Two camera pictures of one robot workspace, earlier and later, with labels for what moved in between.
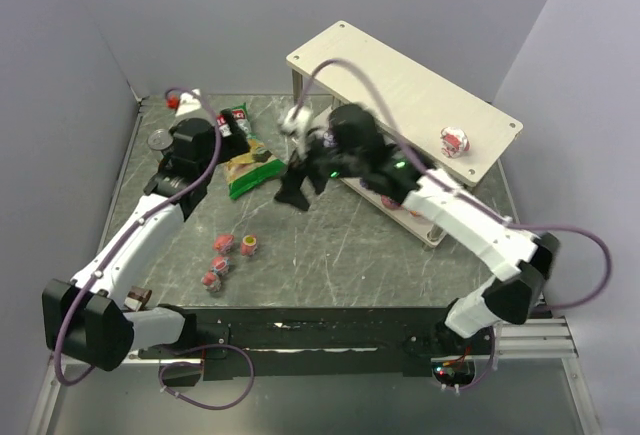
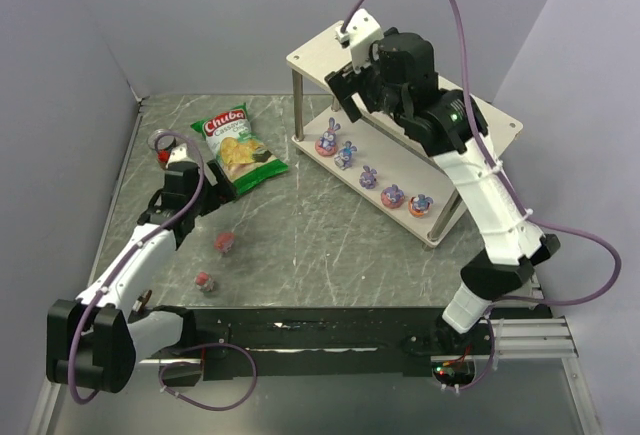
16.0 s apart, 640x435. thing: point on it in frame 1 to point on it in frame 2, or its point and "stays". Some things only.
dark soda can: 160,139 stays
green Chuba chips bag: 259,164 stays
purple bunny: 387,202 stays
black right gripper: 310,164 to 345,87
